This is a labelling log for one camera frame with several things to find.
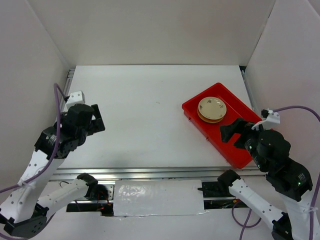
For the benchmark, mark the beige floral plate back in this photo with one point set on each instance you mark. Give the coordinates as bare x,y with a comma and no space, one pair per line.
212,108

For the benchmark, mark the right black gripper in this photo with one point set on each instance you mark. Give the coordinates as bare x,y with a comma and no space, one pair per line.
239,125

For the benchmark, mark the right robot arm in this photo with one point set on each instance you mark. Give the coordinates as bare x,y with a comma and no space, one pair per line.
290,179

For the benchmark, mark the aluminium rail frame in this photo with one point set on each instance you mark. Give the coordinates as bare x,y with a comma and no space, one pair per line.
147,135

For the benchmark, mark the yellow patterned plate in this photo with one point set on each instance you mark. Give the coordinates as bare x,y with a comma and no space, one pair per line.
207,120

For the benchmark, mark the red plastic bin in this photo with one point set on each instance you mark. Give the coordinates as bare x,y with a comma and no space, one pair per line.
236,150

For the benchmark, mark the white foil-taped panel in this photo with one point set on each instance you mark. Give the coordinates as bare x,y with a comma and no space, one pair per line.
158,198

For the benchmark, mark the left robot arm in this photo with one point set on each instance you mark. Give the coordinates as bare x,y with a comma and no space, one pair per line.
25,213

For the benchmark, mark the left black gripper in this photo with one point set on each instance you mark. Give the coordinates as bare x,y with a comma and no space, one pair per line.
97,125

